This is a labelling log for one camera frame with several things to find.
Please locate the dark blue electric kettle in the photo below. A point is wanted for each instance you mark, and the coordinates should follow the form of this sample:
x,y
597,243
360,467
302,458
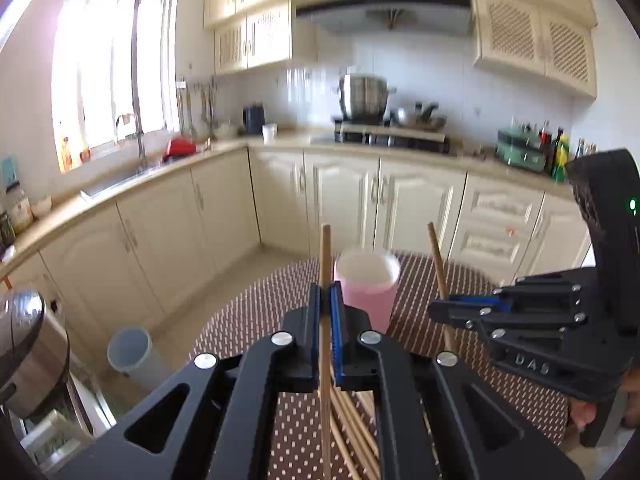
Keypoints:
x,y
254,119

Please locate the kitchen faucet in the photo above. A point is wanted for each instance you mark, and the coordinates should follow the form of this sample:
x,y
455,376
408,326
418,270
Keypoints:
x,y
134,115

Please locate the green electric grill appliance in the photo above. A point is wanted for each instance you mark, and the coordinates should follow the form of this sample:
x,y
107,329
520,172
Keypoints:
x,y
520,148

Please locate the brown polka dot tablecloth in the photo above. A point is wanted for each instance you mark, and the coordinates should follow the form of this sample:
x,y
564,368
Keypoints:
x,y
258,312

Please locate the right hand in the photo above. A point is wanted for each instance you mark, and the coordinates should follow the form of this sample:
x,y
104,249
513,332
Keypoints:
x,y
582,413

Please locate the range hood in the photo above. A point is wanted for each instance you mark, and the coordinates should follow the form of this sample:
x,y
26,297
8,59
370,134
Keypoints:
x,y
350,17

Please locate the steel wok with handle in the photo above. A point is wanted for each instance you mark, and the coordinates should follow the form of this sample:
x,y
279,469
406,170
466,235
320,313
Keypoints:
x,y
420,117

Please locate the grey plastic bin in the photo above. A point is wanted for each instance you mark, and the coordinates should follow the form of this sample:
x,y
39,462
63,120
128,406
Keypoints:
x,y
131,353

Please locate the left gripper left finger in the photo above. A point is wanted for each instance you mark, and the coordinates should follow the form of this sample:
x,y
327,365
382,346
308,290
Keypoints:
x,y
214,418

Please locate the white cup on counter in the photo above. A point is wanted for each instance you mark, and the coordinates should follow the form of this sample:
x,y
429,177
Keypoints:
x,y
269,132

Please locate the green bottle on counter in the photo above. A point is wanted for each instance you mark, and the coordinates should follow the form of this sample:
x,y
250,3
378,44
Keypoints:
x,y
561,157

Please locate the red cloth by sink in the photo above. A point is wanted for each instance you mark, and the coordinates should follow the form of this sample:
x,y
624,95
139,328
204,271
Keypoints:
x,y
178,147

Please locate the gas stove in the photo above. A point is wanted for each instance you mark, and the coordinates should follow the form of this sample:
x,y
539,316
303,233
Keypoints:
x,y
385,135

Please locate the pink cylindrical utensil cup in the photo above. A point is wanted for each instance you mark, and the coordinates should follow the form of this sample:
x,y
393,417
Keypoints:
x,y
369,280

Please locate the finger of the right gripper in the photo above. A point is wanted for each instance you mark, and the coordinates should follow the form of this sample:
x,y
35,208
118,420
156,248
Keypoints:
x,y
534,286
459,311

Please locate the white wooden stool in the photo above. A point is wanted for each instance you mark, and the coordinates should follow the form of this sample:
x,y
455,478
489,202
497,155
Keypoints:
x,y
54,441

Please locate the glass jar on counter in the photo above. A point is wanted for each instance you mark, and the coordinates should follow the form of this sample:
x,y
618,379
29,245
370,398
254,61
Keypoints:
x,y
18,208

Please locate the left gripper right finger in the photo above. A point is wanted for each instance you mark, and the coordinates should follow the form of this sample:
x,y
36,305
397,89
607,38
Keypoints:
x,y
435,417

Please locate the white bowl on counter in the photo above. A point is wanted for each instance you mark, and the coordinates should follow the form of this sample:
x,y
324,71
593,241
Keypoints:
x,y
42,208

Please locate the wooden chopstick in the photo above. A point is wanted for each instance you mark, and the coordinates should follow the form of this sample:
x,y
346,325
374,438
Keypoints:
x,y
364,431
341,446
325,277
449,333
350,429

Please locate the large steel stockpot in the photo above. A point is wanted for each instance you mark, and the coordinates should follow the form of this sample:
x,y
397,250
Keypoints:
x,y
363,98

